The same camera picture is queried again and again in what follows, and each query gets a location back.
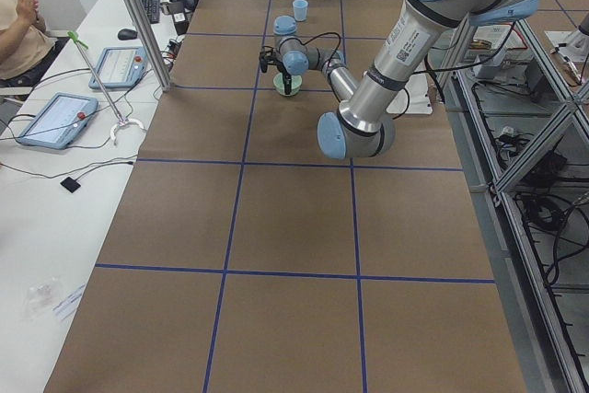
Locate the light blue cup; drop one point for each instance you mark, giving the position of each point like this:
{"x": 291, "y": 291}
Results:
{"x": 300, "y": 8}

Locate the blue teach pendant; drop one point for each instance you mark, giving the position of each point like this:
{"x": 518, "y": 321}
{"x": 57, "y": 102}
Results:
{"x": 59, "y": 122}
{"x": 121, "y": 67}

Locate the small black square pad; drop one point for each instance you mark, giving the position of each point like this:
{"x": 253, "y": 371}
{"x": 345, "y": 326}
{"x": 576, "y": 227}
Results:
{"x": 70, "y": 184}

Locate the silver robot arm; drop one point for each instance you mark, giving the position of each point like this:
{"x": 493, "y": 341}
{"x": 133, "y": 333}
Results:
{"x": 361, "y": 125}

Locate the seated person in beige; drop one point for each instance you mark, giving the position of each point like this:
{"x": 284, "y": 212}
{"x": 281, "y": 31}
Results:
{"x": 26, "y": 50}

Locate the clear plastic bag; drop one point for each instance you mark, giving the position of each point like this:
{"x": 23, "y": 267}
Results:
{"x": 41, "y": 297}

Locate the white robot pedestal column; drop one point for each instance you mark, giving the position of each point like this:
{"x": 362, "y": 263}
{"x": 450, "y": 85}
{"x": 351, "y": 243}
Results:
{"x": 416, "y": 102}

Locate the light green bowl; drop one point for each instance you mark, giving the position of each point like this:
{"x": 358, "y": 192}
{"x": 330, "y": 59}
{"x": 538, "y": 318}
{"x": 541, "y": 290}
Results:
{"x": 287, "y": 87}

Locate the lower blue teach pendant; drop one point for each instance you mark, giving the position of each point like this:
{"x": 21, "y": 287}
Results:
{"x": 59, "y": 122}

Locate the reacher grabber stick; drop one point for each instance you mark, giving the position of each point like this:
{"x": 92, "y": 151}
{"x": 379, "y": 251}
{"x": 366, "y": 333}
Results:
{"x": 95, "y": 83}

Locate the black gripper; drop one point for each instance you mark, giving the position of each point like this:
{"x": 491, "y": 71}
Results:
{"x": 287, "y": 77}

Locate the aluminium frame post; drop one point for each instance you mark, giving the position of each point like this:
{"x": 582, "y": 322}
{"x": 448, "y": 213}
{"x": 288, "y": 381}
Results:
{"x": 143, "y": 26}

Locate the black computer mouse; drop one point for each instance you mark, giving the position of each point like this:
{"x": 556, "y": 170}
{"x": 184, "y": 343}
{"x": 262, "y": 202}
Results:
{"x": 127, "y": 34}

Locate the upper blue teach pendant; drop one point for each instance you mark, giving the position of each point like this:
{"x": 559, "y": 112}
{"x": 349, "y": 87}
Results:
{"x": 121, "y": 67}

